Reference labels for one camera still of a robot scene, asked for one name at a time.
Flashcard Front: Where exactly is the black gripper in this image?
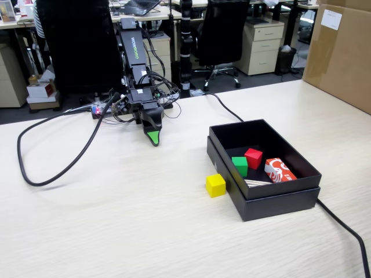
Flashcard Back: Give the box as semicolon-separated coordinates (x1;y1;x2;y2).
127;87;165;147

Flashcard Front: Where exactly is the yellow cube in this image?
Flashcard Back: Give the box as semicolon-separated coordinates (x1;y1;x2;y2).
206;173;227;199

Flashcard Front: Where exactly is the red white patterned box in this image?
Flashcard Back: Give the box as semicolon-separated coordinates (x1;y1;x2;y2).
264;158;298;184

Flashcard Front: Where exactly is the black open box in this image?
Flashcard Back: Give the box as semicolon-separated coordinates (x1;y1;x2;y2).
206;136;321;222

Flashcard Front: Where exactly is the large cardboard box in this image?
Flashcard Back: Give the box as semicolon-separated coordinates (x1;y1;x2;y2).
301;0;371;115

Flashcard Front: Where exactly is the controller board with red light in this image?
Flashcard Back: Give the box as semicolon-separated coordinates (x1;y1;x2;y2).
90;101;113;120

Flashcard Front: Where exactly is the black pole with white bands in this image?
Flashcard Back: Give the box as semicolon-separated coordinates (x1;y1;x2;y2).
179;0;194;98

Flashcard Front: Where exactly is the green cube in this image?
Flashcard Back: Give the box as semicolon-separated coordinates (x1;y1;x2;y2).
231;156;249;177

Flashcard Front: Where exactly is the red cube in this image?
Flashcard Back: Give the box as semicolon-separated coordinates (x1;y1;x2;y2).
244;148;263;170

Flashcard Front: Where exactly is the large black mesh office chair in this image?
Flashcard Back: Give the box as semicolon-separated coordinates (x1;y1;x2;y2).
36;0;126;105

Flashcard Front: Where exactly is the flat white brown carton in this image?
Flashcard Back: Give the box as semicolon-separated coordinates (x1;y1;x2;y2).
26;92;61;111

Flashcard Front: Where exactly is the black office chair chrome base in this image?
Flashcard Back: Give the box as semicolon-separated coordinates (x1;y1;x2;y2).
198;0;250;92

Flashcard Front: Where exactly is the striped silver flat item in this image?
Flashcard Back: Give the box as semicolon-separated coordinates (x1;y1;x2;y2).
244;178;272;188

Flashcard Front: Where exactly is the small white red carton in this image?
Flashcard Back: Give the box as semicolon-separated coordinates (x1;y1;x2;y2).
27;82;56;99

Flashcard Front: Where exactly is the black laptop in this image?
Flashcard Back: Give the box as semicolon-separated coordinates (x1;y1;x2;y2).
121;0;162;17

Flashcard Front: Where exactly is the beige drawer cabinet with lock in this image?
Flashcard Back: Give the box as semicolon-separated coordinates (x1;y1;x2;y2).
233;19;285;76

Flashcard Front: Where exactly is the black trash bin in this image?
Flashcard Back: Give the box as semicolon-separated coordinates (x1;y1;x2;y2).
274;46;298;75

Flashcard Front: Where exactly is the beige side cabinet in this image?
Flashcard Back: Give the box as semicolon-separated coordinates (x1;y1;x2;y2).
0;43;30;108

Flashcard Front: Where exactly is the person in striped shirt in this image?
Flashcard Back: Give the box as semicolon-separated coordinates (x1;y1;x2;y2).
32;0;47;40

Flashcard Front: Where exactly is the white shipping label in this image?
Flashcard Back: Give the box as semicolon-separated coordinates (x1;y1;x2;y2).
321;9;343;31

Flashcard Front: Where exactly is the thin black wire bundle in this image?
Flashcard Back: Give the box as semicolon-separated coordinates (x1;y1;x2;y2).
139;27;183;120

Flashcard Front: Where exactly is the bare camera circuit board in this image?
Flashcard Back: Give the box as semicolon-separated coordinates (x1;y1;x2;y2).
111;97;130;116

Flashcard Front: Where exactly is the thick black camera cable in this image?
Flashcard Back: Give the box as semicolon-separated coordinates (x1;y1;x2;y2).
16;92;121;187

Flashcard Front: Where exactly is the picture frame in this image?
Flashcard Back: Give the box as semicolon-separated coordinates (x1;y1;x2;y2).
0;0;17;24

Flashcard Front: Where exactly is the thick black table cable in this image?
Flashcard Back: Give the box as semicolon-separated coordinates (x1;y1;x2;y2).
202;92;371;278

